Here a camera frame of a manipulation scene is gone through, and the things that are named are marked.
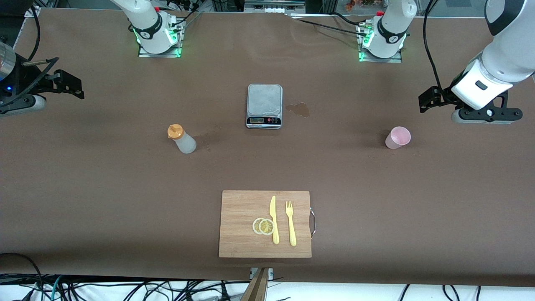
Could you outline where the teal cable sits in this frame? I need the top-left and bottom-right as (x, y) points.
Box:
(49, 275), (64, 301)

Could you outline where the yellow plastic knife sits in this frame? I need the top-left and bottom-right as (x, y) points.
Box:
(269, 195), (280, 245)

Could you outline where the pink plastic cup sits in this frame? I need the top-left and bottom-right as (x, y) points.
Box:
(385, 126), (411, 150)

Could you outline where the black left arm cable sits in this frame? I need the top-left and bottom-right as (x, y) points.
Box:
(423, 0), (444, 93)

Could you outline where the silver digital kitchen scale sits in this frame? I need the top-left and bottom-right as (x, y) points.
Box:
(246, 84), (283, 130)

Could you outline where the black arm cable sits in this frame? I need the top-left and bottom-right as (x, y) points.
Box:
(25, 5), (41, 63)
(423, 0), (444, 93)

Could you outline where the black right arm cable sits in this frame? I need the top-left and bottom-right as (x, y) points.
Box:
(25, 5), (41, 63)

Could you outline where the yellow plastic fork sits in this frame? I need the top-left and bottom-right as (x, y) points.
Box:
(285, 201), (297, 247)

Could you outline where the black looped floor cable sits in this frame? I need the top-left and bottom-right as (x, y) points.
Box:
(0, 252), (43, 289)

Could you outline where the grey aluminium frame bar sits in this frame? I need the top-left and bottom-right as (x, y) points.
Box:
(244, 0), (306, 10)

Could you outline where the wooden post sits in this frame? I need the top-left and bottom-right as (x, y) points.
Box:
(242, 268), (270, 301)

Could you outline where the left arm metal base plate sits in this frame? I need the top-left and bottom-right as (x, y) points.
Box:
(358, 48), (403, 64)

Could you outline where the black power cable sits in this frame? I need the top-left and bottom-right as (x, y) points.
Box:
(288, 15), (369, 38)
(332, 12), (368, 27)

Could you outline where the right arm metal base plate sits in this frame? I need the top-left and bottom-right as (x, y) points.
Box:
(138, 44), (183, 59)

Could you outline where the sauce bottle with orange cap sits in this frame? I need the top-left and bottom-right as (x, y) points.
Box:
(167, 124), (197, 154)

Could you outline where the bamboo cutting board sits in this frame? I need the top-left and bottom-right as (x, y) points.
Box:
(218, 190), (316, 259)

